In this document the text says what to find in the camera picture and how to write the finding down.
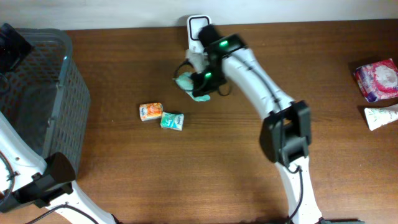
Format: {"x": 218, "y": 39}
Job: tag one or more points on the orange tissue packet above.
{"x": 150, "y": 111}

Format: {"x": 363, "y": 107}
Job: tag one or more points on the red purple tissue pack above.
{"x": 377, "y": 81}

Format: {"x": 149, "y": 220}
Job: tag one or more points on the grey plastic basket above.
{"x": 46, "y": 99}

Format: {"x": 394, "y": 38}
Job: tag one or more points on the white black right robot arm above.
{"x": 286, "y": 131}

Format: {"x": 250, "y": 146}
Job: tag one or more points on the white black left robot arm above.
{"x": 50, "y": 183}

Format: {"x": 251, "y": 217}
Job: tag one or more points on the green wet wipes pack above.
{"x": 185, "y": 83}

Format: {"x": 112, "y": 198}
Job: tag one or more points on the white cream tube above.
{"x": 377, "y": 117}

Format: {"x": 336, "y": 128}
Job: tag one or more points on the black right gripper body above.
{"x": 207, "y": 81}

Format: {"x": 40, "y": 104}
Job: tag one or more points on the small green tissue packet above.
{"x": 172, "y": 121}

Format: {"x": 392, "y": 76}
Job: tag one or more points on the white barcode scanner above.
{"x": 195, "y": 23}

